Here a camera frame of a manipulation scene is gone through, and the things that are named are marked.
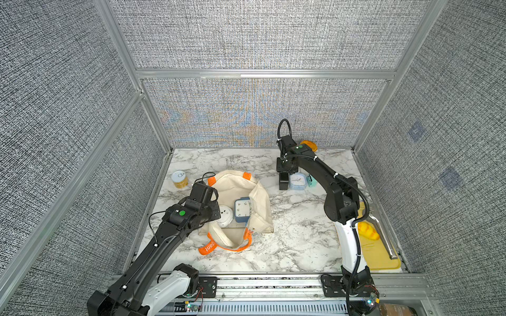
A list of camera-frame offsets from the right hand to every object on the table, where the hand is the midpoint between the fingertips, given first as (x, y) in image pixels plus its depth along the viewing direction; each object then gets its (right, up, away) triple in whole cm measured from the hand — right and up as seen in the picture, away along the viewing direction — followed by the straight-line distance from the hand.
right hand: (282, 163), depth 98 cm
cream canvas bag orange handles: (-23, -10, -10) cm, 27 cm away
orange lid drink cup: (+19, +10, +13) cm, 25 cm away
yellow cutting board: (+38, -39, -14) cm, 56 cm away
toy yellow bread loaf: (+35, -29, -13) cm, 47 cm away
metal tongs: (+42, -37, -18) cm, 59 cm away
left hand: (-28, -18, -21) cm, 39 cm away
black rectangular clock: (+1, -9, -2) cm, 9 cm away
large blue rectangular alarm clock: (-19, -21, -10) cm, 30 cm away
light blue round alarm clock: (+9, -9, +4) cm, 14 cm away
